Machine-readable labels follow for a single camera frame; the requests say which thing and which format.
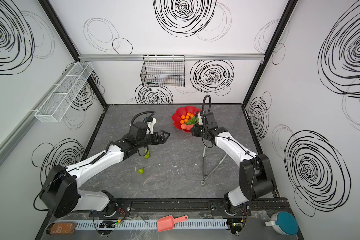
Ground green fake grape bunch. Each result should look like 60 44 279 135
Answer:
185 117 196 125

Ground red flower-shaped fruit bowl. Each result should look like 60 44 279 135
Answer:
172 106 202 133

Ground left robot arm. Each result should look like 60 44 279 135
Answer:
36 117 170 218

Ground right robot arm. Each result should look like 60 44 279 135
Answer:
191 111 277 215

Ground metal kitchen tongs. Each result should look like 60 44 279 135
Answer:
200 147 228 186

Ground pink plastic scoop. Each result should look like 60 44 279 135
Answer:
157 215 189 232

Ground teal and white container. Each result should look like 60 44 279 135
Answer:
265 212 299 236

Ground brown bottle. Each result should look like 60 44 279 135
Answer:
46 223 77 235

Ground black wire basket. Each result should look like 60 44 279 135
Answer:
140 55 186 88

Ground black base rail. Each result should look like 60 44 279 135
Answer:
49 197 292 217

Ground white wire shelf basket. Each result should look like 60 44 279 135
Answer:
35 62 94 123

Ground white slotted cable duct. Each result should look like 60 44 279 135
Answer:
75 219 229 231

